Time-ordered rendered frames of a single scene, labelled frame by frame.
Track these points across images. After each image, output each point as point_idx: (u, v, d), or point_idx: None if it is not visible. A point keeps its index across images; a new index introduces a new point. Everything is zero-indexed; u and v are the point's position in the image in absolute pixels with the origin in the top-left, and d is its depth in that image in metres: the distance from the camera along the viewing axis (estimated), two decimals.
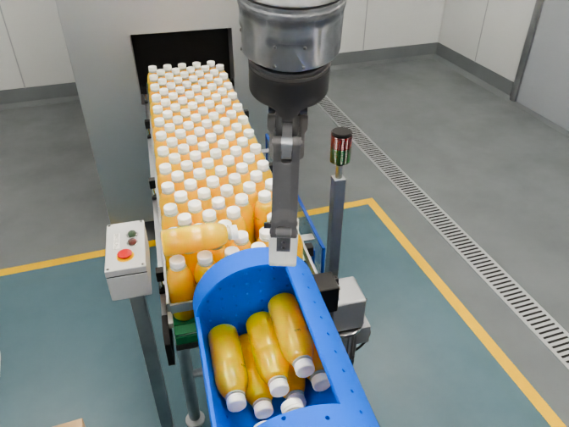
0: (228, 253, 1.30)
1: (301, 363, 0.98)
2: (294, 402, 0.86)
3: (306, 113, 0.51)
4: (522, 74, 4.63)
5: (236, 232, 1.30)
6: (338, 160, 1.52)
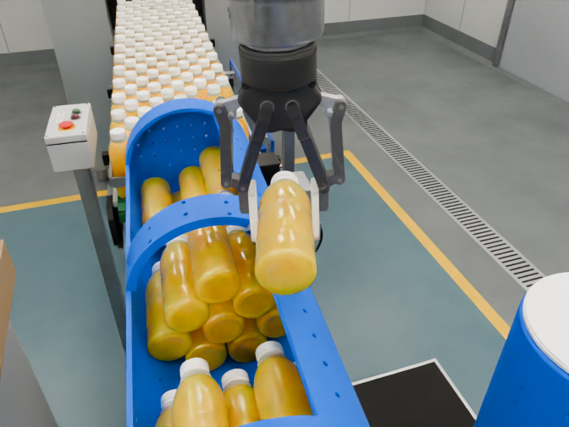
0: None
1: None
2: None
3: (289, 116, 0.51)
4: (505, 39, 4.65)
5: (295, 176, 0.70)
6: None
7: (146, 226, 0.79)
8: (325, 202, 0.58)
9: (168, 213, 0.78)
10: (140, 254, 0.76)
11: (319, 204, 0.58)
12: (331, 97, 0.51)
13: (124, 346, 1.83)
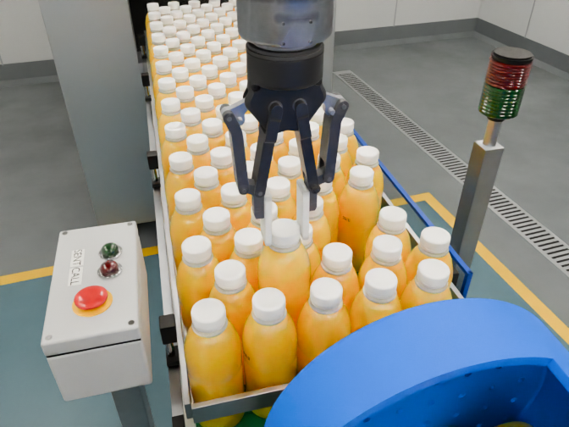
0: (320, 295, 0.59)
1: None
2: None
3: None
4: None
5: None
6: (501, 109, 0.81)
7: None
8: (254, 203, 0.59)
9: None
10: None
11: (260, 204, 0.59)
12: (234, 103, 0.51)
13: None
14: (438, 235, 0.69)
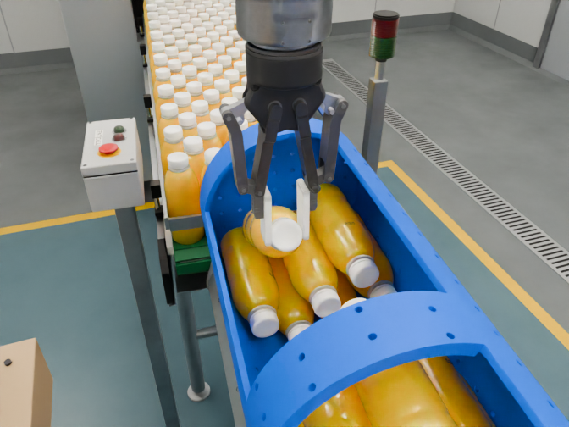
0: None
1: (359, 265, 0.67)
2: None
3: None
4: (548, 38, 4.31)
5: None
6: (380, 52, 1.21)
7: (293, 350, 0.46)
8: (254, 203, 0.59)
9: (334, 329, 0.45)
10: (293, 409, 0.43)
11: (260, 204, 0.59)
12: (233, 103, 0.51)
13: (163, 411, 1.50)
14: None
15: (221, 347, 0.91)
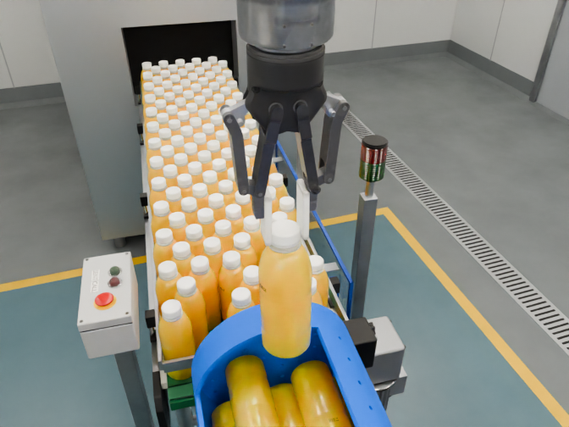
0: (236, 297, 1.02)
1: None
2: None
3: None
4: (544, 74, 4.35)
5: None
6: (370, 175, 1.24)
7: None
8: (254, 203, 0.59)
9: None
10: None
11: (260, 204, 0.59)
12: (234, 104, 0.51)
13: None
14: (316, 260, 1.12)
15: None
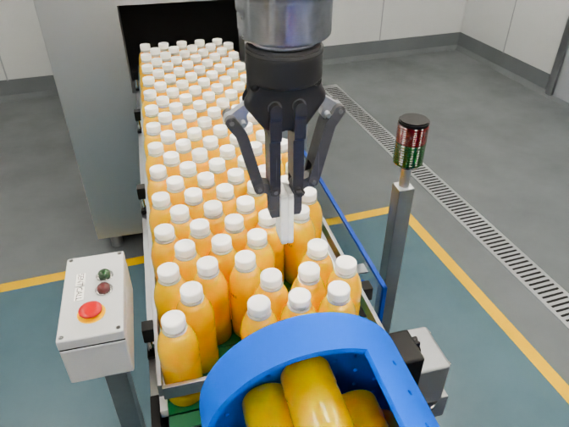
0: (253, 307, 0.83)
1: None
2: None
3: (295, 113, 0.51)
4: (561, 65, 4.16)
5: None
6: (407, 161, 1.05)
7: None
8: (298, 204, 0.59)
9: None
10: None
11: (293, 207, 0.59)
12: (332, 100, 0.53)
13: None
14: (347, 261, 0.93)
15: None
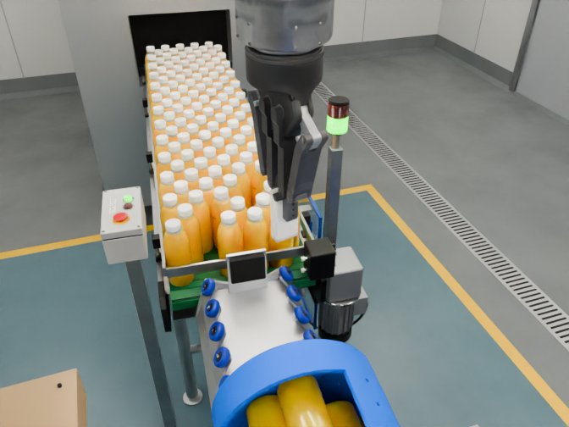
0: (224, 217, 1.30)
1: None
2: None
3: None
4: (522, 64, 4.63)
5: None
6: (334, 129, 1.52)
7: None
8: None
9: None
10: None
11: None
12: None
13: (162, 414, 1.81)
14: None
15: (205, 368, 1.22)
